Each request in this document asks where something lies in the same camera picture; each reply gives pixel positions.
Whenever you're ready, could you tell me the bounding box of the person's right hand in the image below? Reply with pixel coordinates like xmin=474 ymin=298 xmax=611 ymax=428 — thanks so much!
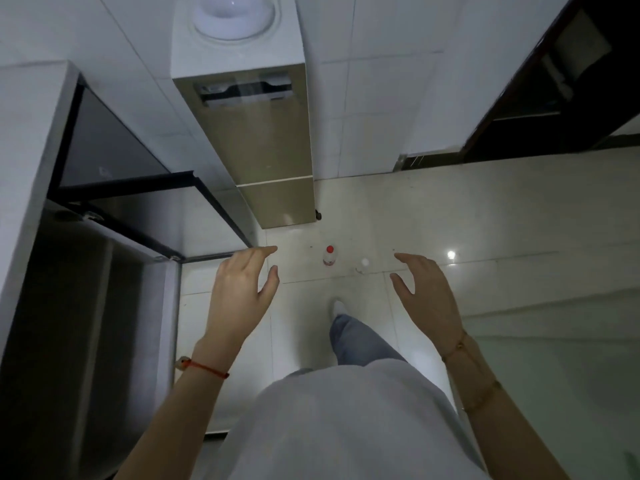
xmin=389 ymin=253 xmax=468 ymax=359

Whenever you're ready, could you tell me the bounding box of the person's left hand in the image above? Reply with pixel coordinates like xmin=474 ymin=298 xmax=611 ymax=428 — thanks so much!
xmin=193 ymin=246 xmax=280 ymax=366

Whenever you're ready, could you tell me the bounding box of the person's left forearm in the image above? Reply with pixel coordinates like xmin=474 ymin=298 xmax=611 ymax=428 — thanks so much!
xmin=114 ymin=352 xmax=241 ymax=480

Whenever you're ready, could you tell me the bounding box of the person's right forearm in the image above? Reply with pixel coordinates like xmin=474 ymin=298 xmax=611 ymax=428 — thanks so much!
xmin=441 ymin=335 xmax=571 ymax=480

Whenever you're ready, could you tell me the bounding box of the person's blue jeans leg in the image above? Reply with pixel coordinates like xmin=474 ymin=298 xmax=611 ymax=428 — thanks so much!
xmin=329 ymin=315 xmax=408 ymax=368

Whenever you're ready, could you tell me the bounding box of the person's white shirt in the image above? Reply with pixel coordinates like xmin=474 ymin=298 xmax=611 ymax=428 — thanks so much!
xmin=205 ymin=359 xmax=493 ymax=480

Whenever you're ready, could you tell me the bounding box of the open black cabinet door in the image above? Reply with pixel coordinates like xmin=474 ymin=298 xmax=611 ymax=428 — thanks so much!
xmin=47 ymin=75 xmax=256 ymax=263

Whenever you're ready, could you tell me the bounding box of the gold water dispenser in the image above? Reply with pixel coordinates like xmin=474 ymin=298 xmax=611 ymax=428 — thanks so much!
xmin=171 ymin=0 xmax=317 ymax=230

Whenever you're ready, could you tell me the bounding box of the grey kitchen cabinet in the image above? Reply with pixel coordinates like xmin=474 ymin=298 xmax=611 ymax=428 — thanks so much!
xmin=0 ymin=61 xmax=183 ymax=480

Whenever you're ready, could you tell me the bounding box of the white water bottle top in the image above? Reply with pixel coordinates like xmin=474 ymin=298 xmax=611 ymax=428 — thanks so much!
xmin=192 ymin=0 xmax=276 ymax=41

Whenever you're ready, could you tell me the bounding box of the thin gold bracelet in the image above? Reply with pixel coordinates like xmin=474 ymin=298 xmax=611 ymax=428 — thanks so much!
xmin=441 ymin=332 xmax=469 ymax=363

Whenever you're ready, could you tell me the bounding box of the red string bracelet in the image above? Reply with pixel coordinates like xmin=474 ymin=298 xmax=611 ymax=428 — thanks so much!
xmin=175 ymin=357 xmax=231 ymax=381

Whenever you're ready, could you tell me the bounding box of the gold chain bracelet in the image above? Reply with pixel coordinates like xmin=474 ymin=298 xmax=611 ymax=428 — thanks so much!
xmin=462 ymin=380 xmax=502 ymax=413

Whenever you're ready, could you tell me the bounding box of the dark wooden door frame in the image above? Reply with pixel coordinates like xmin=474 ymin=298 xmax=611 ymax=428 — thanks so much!
xmin=460 ymin=0 xmax=640 ymax=163

